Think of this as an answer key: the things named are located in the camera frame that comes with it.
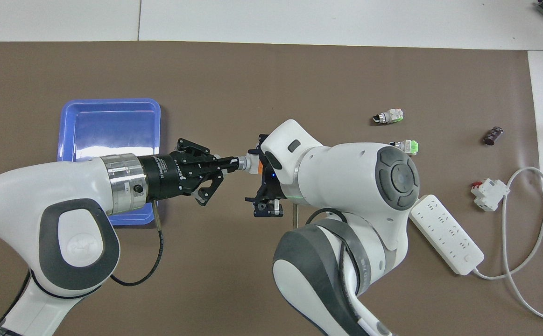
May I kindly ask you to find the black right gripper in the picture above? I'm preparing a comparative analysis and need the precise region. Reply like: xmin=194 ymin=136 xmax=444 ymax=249
xmin=245 ymin=134 xmax=296 ymax=218

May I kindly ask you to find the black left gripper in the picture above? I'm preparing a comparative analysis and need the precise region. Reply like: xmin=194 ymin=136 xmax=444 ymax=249
xmin=138 ymin=138 xmax=240 ymax=207

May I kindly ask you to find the selector switch orange green block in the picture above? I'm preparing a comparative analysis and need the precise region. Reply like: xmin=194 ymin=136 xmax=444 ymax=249
xmin=236 ymin=155 xmax=265 ymax=175

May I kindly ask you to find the brown table mat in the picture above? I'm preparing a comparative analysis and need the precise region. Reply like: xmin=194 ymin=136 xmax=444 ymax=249
xmin=0 ymin=41 xmax=543 ymax=336

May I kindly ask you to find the blue plastic tray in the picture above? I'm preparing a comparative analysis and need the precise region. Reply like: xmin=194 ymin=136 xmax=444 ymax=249
xmin=53 ymin=98 xmax=161 ymax=227

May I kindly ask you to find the white power strip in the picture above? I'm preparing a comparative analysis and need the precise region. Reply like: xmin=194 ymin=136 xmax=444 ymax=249
xmin=409 ymin=194 xmax=485 ymax=276

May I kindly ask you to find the white red circuit breaker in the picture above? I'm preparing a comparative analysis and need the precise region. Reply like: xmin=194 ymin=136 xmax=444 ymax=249
xmin=470 ymin=179 xmax=511 ymax=212

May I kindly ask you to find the small dark terminal block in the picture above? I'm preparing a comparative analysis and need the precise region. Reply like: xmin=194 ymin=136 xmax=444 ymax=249
xmin=482 ymin=126 xmax=505 ymax=146

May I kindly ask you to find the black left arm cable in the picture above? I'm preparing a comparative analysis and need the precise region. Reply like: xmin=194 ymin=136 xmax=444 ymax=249
xmin=110 ymin=201 xmax=165 ymax=286

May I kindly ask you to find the selector switch white block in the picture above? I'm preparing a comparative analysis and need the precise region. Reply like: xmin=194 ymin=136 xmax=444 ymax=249
xmin=372 ymin=109 xmax=404 ymax=126

